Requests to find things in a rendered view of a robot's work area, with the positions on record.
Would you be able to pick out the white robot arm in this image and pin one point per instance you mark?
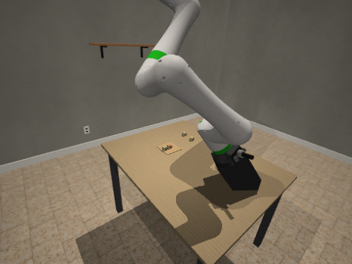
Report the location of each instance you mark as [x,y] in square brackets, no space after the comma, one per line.
[222,129]

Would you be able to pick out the tan flat mat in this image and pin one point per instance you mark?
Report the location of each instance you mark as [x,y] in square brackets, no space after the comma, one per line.
[170,151]

